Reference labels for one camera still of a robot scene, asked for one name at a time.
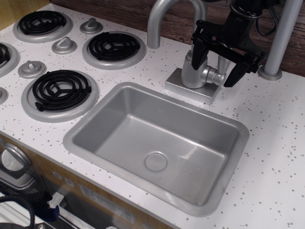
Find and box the silver stove knob middle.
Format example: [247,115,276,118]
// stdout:
[51,37,77,55]

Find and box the silver stove knob edge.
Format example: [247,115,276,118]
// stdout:
[0,87,8,104]

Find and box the back left stove burner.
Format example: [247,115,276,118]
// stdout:
[13,10,73,43]

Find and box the grey vertical support pole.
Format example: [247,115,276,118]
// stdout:
[258,0,303,81]

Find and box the silver toy faucet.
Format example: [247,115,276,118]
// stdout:
[147,0,222,106]

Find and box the silver stove knob back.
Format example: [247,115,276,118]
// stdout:
[80,18,103,34]

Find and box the back right stove burner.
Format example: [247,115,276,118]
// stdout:
[82,31,146,70]

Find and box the silver faucet lever handle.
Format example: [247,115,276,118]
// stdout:
[201,55,231,86]

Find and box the silver stove knob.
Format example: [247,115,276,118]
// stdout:
[80,18,103,34]
[51,37,77,55]
[18,61,46,79]

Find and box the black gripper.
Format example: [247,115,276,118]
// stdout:
[192,5,265,87]

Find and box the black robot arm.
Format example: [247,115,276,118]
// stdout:
[192,0,280,87]

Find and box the grey toy sink basin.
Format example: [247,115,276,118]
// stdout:
[63,82,249,217]

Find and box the silver stove knob front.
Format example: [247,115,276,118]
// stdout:
[18,61,46,79]

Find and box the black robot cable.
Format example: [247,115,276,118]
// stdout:
[255,4,278,37]

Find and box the front right stove burner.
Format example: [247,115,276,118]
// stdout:
[21,70,99,123]

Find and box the blue clamp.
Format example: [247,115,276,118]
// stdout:
[45,205,60,222]

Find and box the silver oven dial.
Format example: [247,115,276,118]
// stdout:
[0,143,31,178]

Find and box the left edge stove burner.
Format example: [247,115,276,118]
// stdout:
[0,42,20,77]

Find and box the black cable lower left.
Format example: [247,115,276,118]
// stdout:
[0,194,52,227]

